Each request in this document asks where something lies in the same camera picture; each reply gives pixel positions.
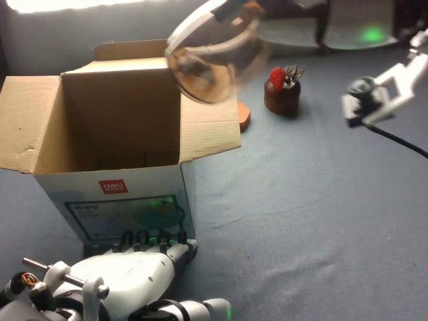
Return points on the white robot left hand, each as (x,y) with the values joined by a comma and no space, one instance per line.
(133,277)

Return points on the brown transparent spray bottle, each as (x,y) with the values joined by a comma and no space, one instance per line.
(207,80)

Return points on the open cardboard box, globe print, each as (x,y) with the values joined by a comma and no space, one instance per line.
(110,187)

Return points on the grey table cloth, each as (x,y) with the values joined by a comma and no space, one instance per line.
(301,234)

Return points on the orange hexagon block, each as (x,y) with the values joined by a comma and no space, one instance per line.
(244,117)

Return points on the chocolate cake toy with strawberry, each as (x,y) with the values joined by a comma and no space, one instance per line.
(281,98)

